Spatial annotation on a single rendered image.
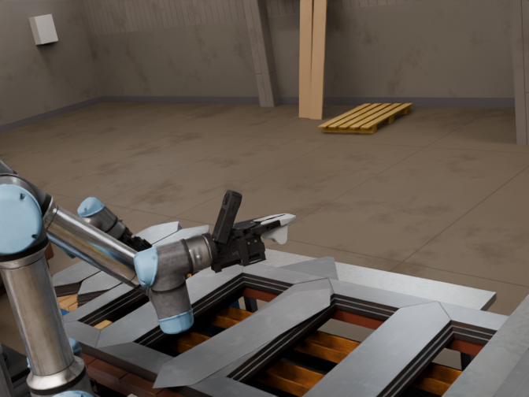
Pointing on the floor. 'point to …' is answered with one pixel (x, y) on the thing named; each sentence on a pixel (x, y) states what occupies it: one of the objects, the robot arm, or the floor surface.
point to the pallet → (374, 113)
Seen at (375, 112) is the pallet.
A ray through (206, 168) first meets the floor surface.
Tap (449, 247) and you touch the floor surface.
